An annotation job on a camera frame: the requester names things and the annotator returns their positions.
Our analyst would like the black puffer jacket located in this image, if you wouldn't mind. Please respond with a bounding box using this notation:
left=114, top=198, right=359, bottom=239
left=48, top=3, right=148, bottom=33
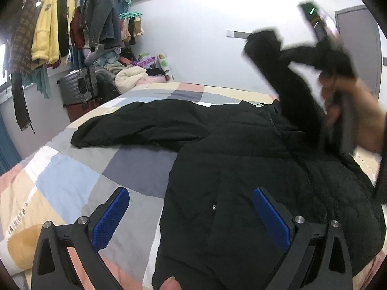
left=71, top=30, right=386, bottom=289

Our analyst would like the grey bedroom door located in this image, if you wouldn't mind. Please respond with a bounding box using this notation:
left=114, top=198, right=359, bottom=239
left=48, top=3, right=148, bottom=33
left=335, top=6, right=382, bottom=96

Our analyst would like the person's right hand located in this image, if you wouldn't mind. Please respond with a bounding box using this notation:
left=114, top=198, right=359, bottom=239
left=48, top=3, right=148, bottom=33
left=318, top=73, right=386, bottom=154

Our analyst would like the person's left hand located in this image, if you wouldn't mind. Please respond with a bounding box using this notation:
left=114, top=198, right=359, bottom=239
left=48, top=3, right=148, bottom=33
left=159, top=276, right=182, bottom=290

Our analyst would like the patchwork checkered bed cover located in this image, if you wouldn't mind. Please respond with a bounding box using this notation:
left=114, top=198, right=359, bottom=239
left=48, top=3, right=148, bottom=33
left=1, top=82, right=386, bottom=289

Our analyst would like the grey hard-shell suitcase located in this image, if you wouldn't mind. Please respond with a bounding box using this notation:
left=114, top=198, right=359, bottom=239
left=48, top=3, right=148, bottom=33
left=57, top=66, right=98, bottom=107

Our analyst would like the yellow fleece jacket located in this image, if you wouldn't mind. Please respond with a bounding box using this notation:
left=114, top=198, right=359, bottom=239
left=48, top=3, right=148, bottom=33
left=31, top=0, right=60, bottom=68

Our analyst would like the brown houndstooth scarf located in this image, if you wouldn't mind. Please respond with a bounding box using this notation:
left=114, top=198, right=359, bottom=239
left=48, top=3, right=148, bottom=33
left=7, top=0, right=36, bottom=131

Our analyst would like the teal clip hanger with socks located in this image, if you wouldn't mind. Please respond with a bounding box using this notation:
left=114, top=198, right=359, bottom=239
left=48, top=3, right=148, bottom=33
left=119, top=12, right=144, bottom=45

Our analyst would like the dark grey denim jacket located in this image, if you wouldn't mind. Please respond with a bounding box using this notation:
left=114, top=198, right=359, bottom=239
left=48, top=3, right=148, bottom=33
left=81, top=0, right=122, bottom=51

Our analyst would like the grey wall switch panel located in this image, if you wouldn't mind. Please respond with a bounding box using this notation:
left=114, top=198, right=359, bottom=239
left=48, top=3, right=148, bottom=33
left=226, top=31, right=250, bottom=39

